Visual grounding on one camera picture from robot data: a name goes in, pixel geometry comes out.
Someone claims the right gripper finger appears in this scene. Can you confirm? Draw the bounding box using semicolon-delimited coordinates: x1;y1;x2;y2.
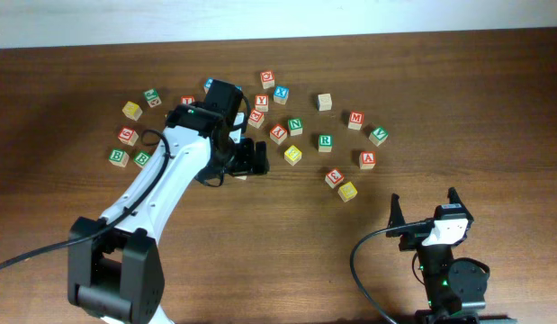
447;187;467;212
387;193;406;229

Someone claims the red I block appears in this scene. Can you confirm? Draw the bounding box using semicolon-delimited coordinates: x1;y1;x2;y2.
180;95;195;104

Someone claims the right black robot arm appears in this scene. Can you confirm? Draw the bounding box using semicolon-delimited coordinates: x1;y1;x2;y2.
386;187;490;323

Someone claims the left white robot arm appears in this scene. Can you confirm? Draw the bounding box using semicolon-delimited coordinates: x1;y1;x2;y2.
67;104;269;323

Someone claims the yellow block centre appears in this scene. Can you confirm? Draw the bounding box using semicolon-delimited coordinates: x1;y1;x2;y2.
283;145;302;166

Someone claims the yellow block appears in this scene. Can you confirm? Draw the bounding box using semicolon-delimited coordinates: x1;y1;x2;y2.
121;101;143;121
337;182;358;203
283;145;302;166

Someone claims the red Y block lower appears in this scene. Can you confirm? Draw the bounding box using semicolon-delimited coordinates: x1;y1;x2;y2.
269;124;288;145

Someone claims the red y block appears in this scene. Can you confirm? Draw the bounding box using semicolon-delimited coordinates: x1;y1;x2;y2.
255;94;269;112
269;124;288;145

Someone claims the red E block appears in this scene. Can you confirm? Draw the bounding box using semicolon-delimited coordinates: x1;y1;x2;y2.
247;110;265;129

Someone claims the green N block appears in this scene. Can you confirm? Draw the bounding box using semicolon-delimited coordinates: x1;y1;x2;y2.
288;118;303;137

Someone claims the yellow block right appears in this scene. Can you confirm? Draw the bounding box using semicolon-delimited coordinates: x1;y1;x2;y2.
337;182;358;203

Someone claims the red Y block upper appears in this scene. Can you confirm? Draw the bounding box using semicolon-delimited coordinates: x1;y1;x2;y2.
255;94;269;112

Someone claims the red A block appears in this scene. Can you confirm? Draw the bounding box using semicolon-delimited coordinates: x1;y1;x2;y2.
359;151;376;170

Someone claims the green R block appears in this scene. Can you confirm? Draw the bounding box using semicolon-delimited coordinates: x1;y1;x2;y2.
318;134;333;152

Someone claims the red 3 block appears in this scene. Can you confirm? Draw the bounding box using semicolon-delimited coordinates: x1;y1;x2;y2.
325;168;345;188

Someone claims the blue X block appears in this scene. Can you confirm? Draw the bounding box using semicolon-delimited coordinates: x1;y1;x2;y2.
274;85;290;104

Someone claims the green V block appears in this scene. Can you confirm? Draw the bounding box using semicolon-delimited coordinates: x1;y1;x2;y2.
369;127;389;147

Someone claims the red C block top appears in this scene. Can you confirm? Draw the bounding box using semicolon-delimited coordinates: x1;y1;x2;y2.
260;70;275;89

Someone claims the plain wooden block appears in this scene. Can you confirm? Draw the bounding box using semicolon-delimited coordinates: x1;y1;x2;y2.
317;94;333;112

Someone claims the green B block right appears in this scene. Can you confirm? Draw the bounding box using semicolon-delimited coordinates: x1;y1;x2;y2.
133;150;151;168

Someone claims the green b block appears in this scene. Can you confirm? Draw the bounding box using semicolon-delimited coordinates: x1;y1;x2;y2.
133;150;151;168
108;148;130;167

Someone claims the red M block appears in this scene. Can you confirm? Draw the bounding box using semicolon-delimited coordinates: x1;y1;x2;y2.
347;112;364;131

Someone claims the green J block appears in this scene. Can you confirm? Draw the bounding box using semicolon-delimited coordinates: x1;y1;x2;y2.
143;88;162;108

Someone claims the red 9 block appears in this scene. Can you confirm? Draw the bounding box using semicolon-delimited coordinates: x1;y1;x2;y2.
117;127;139;146

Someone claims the yellow block far left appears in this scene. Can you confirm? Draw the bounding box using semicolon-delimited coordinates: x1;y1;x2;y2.
121;101;143;121

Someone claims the green B block left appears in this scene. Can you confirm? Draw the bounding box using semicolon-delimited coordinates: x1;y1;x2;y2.
108;148;130;167

